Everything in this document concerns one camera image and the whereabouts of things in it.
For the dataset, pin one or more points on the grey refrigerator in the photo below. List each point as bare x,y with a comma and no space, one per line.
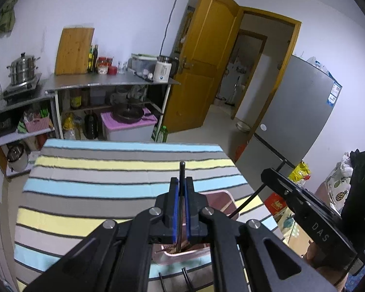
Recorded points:
295,109

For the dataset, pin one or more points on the plastic bags on refrigerator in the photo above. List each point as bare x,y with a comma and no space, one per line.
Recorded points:
318,65

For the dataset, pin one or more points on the red lidded container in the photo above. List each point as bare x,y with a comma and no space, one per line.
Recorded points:
112,68

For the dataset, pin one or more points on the white rice cooker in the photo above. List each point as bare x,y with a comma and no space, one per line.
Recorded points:
17,158

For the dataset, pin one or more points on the fruit printed cloth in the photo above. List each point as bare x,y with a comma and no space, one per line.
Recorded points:
337,188

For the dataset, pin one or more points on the black chopstick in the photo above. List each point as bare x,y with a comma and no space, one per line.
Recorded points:
182,170
162,283
246,202
188,281

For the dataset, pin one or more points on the clear glass cup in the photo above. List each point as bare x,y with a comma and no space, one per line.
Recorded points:
122,67

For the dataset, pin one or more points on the striped tablecloth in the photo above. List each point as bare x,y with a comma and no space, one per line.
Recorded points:
94,170

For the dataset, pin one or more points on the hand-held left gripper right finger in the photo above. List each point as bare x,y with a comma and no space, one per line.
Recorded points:
246,249

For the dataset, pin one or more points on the pink plastic utensil basket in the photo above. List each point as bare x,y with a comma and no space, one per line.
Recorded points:
219,199

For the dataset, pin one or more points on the dark sauce bottle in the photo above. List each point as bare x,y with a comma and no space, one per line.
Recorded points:
95,59

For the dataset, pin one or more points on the black frying pan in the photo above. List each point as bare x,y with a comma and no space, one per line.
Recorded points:
129,115

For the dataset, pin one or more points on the black shelf appliance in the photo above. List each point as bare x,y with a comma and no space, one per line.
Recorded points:
1,126

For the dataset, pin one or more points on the low steel-topped shelf unit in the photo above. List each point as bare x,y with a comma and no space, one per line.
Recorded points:
15,106

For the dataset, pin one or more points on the green plastic bottle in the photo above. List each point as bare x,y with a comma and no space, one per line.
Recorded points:
163,134

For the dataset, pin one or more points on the green curtain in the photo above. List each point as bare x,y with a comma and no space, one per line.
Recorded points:
6,15

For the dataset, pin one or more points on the white electric kettle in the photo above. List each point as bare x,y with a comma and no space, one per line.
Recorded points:
162,71

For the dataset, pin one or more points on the white floor bowl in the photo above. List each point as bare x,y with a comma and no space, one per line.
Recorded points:
242,126

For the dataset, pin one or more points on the steel counter table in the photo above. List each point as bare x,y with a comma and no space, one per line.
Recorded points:
109,80

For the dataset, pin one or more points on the clear plastic storage container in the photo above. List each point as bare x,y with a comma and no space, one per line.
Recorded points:
143,65

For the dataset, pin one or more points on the large yellow oil bottle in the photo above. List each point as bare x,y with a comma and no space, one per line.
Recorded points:
69,127

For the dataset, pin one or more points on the gas stove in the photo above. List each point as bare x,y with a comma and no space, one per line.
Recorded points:
18,88

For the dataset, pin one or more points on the yellow wooden door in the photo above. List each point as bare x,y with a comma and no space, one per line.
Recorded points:
206,51

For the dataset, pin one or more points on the red cardboard box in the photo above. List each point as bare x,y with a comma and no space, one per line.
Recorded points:
275,203

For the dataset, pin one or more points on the wooden cutting board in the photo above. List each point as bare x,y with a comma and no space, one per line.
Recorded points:
73,51

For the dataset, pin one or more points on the person's right hand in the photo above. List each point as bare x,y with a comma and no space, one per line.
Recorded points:
322,264

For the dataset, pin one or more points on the wall hanging picture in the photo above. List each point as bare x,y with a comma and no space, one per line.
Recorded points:
187,27

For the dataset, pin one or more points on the white jar with red lid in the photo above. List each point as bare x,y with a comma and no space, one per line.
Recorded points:
102,67

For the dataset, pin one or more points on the yellow door frame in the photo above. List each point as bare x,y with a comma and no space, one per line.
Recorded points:
292,27

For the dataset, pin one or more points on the steel steamer pot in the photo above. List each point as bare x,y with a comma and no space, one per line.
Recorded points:
22,70

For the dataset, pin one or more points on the dark glass jug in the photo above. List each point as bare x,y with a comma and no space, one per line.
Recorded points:
91,126

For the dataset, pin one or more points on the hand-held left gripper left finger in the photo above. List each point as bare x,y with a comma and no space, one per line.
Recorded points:
115,249

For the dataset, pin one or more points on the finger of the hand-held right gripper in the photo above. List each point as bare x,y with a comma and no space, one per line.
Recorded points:
276,182

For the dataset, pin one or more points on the yellow plastic bag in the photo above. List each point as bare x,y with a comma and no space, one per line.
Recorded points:
299,172

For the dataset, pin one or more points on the pink woven shelf basket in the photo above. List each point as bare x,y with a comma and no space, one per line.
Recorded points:
36,125

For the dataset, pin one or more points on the storage box with purple lid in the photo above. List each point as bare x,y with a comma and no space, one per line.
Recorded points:
130,130

